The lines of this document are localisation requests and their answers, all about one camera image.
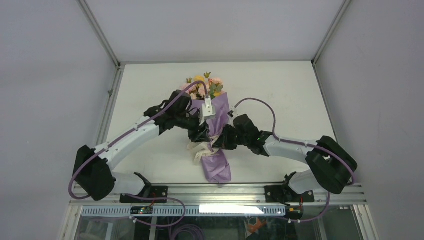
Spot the purple wrapping paper sheet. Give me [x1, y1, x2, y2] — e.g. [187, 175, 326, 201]
[187, 93, 232, 184]

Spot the white slotted cable duct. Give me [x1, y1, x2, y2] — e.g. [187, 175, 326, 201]
[81, 204, 286, 218]

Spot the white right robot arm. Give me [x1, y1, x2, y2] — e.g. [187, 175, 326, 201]
[213, 114, 358, 203]

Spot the cream ribbon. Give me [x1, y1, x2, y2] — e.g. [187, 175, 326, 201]
[186, 136, 218, 165]

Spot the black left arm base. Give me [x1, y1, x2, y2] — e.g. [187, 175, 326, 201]
[119, 172, 169, 204]

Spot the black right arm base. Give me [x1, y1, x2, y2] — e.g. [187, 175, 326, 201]
[264, 172, 315, 206]

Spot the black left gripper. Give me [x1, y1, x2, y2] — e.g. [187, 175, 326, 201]
[175, 111, 210, 142]

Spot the aluminium mounting rail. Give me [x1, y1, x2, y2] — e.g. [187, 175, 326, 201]
[71, 182, 368, 207]

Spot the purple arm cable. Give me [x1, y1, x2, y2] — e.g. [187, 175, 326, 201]
[68, 80, 210, 229]
[228, 97, 357, 223]

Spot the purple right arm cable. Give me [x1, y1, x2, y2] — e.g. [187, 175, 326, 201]
[228, 97, 357, 223]

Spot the peach fake rose stem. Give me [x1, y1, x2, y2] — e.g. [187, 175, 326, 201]
[203, 72, 225, 98]

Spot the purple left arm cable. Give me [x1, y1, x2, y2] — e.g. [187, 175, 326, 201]
[68, 80, 210, 229]

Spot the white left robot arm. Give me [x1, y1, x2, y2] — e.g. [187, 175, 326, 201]
[71, 90, 215, 203]

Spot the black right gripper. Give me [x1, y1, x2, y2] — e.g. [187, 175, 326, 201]
[211, 124, 250, 151]

